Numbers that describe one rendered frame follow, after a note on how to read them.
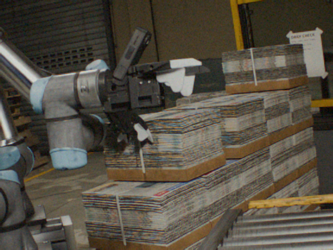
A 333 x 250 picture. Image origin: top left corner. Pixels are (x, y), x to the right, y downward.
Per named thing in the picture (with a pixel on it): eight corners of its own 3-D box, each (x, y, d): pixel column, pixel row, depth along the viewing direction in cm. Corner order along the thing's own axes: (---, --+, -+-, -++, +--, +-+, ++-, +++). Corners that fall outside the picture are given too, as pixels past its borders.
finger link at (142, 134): (146, 150, 200) (127, 133, 199) (153, 140, 204) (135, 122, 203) (150, 147, 198) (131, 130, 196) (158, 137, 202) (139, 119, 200)
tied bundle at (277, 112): (201, 149, 275) (194, 102, 273) (230, 138, 298) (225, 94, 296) (270, 146, 252) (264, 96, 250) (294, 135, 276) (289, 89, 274)
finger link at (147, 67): (181, 70, 104) (146, 77, 110) (180, 61, 104) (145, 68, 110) (166, 69, 101) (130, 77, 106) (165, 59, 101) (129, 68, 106)
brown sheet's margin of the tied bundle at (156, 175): (151, 180, 207) (149, 169, 206) (193, 164, 230) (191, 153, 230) (187, 181, 197) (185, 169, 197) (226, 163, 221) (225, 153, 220)
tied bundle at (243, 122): (166, 161, 251) (159, 109, 249) (201, 148, 275) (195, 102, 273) (241, 159, 229) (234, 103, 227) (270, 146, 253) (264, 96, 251)
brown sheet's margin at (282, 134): (201, 147, 275) (200, 138, 275) (230, 137, 298) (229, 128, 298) (270, 144, 253) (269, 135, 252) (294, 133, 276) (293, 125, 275)
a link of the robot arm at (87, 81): (88, 73, 115) (74, 69, 107) (109, 70, 115) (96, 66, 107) (91, 109, 115) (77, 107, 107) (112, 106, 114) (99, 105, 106)
